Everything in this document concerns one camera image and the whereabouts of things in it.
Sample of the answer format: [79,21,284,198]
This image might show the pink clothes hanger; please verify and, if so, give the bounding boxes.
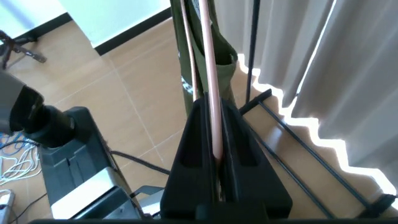
[179,0,224,200]

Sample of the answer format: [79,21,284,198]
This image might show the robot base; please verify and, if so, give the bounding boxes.
[39,107,165,220]

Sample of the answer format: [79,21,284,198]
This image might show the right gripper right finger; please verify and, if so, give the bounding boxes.
[222,98,293,218]

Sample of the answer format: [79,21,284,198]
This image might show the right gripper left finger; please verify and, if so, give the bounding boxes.
[160,93,218,218]

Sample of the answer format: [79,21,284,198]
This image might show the white cable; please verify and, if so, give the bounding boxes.
[0,144,43,187]

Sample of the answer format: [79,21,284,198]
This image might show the green printed shirt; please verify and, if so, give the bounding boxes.
[170,0,239,116]

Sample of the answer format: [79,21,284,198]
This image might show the white power strip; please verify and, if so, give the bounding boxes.
[0,189,16,224]

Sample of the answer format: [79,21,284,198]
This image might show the blue cable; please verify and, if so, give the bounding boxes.
[0,132,27,156]

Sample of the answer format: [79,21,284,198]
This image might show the black clothes rack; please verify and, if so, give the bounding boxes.
[238,0,398,218]

